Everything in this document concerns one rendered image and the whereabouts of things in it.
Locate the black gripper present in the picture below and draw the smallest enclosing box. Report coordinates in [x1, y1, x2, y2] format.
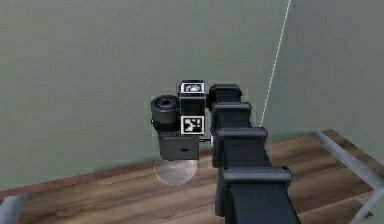
[150, 94, 201, 162]

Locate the clear glass bowl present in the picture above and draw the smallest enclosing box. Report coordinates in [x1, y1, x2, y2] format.
[153, 157, 199, 187]

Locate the grey metal bar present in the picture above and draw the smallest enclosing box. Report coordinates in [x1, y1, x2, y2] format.
[0, 192, 30, 224]

